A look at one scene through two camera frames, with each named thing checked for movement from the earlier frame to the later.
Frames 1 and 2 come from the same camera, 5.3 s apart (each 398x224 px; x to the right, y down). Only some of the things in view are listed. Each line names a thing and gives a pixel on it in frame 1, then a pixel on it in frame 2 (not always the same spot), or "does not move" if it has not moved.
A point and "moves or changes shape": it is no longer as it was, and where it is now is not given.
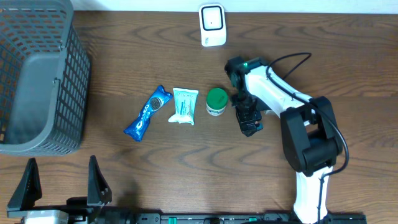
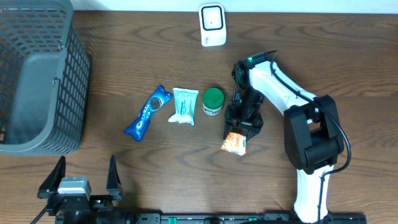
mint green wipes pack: (185, 101) does not move
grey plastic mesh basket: (45, 79) does not move
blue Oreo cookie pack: (138, 129) does not move
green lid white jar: (216, 101) moves or changes shape
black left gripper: (92, 213) -> (101, 208)
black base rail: (246, 218) does not move
